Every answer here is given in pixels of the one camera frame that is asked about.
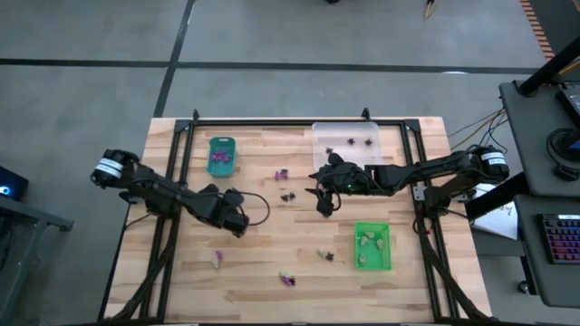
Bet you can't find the clear plastic bin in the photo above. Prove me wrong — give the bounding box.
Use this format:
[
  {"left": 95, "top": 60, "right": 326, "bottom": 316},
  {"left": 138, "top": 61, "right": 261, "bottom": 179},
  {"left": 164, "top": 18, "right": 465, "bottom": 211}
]
[{"left": 311, "top": 120, "right": 384, "bottom": 174}]

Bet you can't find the green plastic basket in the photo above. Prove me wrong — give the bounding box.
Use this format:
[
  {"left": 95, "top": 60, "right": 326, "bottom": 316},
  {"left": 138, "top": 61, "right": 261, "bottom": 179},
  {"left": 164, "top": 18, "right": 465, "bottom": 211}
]
[{"left": 353, "top": 221, "right": 392, "bottom": 272}]

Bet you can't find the black round headset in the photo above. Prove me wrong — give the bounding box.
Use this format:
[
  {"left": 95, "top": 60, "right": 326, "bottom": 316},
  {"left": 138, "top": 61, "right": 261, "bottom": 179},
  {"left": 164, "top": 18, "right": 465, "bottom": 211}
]
[{"left": 546, "top": 128, "right": 580, "bottom": 182}]

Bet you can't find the white paper sheet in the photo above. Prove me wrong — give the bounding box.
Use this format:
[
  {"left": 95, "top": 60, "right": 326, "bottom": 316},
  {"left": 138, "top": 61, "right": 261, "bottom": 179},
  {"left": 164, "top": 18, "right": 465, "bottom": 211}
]
[{"left": 473, "top": 183, "right": 520, "bottom": 241}]

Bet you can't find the black slanted pole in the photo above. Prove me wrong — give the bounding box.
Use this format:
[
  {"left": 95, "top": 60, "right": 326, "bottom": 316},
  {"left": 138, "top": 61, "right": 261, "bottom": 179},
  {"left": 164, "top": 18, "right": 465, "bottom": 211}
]
[{"left": 516, "top": 38, "right": 580, "bottom": 99}]

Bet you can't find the grey side table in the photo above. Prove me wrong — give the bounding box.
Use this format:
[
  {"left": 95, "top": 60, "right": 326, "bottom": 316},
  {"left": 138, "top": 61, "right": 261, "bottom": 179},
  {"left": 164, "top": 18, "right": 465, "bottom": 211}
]
[{"left": 0, "top": 195, "right": 75, "bottom": 326}]

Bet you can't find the black left camera cable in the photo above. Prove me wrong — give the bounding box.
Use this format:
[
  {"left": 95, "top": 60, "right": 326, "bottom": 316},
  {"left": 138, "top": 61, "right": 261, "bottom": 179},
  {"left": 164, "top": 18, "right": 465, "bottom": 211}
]
[{"left": 235, "top": 190, "right": 272, "bottom": 226}]

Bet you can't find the black laptop screen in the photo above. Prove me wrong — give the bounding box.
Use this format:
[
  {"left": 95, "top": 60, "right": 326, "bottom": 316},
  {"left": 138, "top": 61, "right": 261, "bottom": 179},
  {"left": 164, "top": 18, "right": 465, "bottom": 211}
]
[{"left": 556, "top": 81, "right": 580, "bottom": 130}]

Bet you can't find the grey desk with keyboard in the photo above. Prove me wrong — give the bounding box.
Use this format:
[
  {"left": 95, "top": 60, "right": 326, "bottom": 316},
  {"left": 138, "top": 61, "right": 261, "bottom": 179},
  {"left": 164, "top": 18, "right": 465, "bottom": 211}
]
[{"left": 514, "top": 194, "right": 580, "bottom": 310}]

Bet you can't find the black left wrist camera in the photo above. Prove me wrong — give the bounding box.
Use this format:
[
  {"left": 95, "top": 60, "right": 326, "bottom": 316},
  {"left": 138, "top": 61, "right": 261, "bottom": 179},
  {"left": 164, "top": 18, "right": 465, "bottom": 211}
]
[{"left": 223, "top": 188, "right": 245, "bottom": 208}]

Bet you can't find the backlit keyboard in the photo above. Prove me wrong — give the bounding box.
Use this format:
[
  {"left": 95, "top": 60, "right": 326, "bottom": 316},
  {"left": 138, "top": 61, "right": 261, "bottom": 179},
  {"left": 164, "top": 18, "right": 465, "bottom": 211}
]
[{"left": 537, "top": 213, "right": 580, "bottom": 266}]

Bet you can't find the black aluminium table frame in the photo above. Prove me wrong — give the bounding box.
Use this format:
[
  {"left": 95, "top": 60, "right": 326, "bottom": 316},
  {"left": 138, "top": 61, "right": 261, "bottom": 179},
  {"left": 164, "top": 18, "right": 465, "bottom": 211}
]
[{"left": 101, "top": 107, "right": 493, "bottom": 326}]

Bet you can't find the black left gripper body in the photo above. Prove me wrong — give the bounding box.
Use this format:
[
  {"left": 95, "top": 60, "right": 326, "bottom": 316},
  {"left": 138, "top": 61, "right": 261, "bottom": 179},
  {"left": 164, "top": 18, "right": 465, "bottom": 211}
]
[{"left": 194, "top": 183, "right": 249, "bottom": 237}]

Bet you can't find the orange striped floor mat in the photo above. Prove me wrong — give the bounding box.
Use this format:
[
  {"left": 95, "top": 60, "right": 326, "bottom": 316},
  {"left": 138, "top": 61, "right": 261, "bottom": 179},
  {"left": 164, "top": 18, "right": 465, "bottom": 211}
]
[{"left": 519, "top": 0, "right": 556, "bottom": 61}]

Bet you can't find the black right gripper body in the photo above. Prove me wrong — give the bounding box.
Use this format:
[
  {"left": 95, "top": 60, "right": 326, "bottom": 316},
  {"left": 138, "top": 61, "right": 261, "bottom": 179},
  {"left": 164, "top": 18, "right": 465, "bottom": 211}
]
[{"left": 316, "top": 152, "right": 369, "bottom": 217}]

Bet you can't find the teal plastic basket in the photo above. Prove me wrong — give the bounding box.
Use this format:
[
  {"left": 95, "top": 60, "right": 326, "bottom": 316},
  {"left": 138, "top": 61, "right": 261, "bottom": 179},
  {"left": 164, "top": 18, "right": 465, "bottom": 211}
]
[{"left": 207, "top": 136, "right": 237, "bottom": 177}]

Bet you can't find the black device with blue light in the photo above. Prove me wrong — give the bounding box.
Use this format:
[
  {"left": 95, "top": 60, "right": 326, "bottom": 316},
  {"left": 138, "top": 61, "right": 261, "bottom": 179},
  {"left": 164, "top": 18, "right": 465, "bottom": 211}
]
[{"left": 0, "top": 165, "right": 29, "bottom": 203}]

